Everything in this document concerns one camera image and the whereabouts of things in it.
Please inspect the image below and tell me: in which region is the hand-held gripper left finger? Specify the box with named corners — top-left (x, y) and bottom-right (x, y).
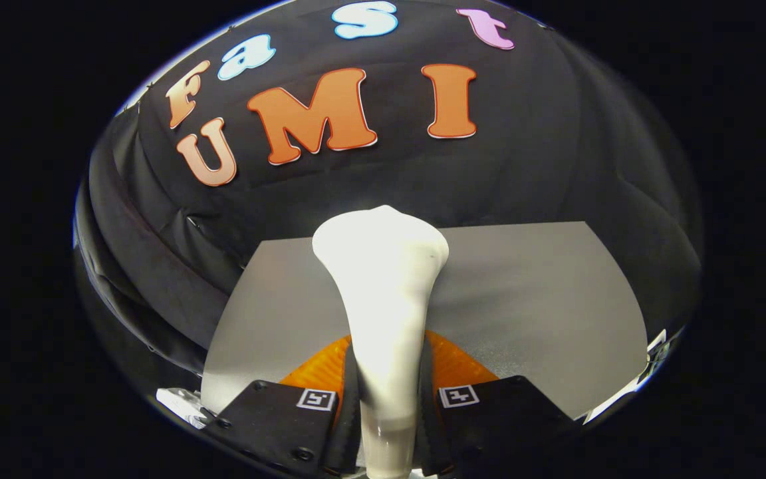
top-left (203, 335), bottom-right (364, 476)

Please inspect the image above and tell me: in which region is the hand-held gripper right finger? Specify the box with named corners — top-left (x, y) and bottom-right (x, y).
top-left (416, 331), bottom-right (580, 476)

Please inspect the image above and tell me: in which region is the white garment steamer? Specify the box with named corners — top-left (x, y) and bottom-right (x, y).
top-left (312, 205), bottom-right (450, 479)

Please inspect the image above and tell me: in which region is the grey cabinet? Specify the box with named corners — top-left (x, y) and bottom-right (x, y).
top-left (200, 221), bottom-right (650, 420)

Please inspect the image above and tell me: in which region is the white crumpled cloth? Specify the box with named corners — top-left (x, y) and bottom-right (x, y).
top-left (156, 387), bottom-right (214, 430)

